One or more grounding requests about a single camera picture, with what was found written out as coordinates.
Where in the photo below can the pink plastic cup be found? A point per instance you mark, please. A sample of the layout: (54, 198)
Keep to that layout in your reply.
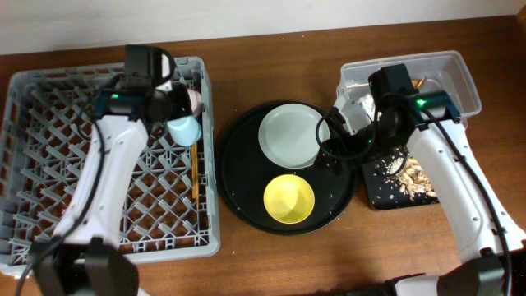
(196, 102)

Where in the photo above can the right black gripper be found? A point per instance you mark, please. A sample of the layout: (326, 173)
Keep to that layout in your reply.
(331, 152)

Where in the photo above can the white paper napkin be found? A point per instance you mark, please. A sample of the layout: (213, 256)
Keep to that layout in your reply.
(368, 104)

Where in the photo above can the black rectangular tray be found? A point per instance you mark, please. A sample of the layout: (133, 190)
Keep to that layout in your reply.
(380, 196)

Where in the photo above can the round black serving tray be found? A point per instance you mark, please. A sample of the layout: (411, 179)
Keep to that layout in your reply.
(243, 171)

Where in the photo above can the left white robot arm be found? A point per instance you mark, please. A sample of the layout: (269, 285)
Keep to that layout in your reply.
(82, 257)

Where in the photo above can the food scraps pile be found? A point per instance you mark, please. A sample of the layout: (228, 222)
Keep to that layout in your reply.
(407, 177)

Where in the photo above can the clear plastic bin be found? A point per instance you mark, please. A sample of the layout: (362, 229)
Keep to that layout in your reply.
(444, 70)

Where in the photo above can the yellow plastic bowl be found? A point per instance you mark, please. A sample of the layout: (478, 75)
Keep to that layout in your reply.
(289, 199)

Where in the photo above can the wooden chopstick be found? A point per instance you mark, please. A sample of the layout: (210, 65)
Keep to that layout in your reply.
(194, 172)
(197, 204)

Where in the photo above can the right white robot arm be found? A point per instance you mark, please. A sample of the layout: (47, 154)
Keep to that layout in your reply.
(491, 245)

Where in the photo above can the light grey round plate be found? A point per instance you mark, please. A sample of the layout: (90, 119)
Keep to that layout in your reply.
(287, 135)

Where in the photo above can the blue plastic cup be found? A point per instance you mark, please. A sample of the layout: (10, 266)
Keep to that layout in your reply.
(184, 131)

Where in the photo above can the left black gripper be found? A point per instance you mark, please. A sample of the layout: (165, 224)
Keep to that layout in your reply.
(179, 100)

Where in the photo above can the grey plastic dishwasher rack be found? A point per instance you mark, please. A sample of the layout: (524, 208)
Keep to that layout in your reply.
(42, 156)

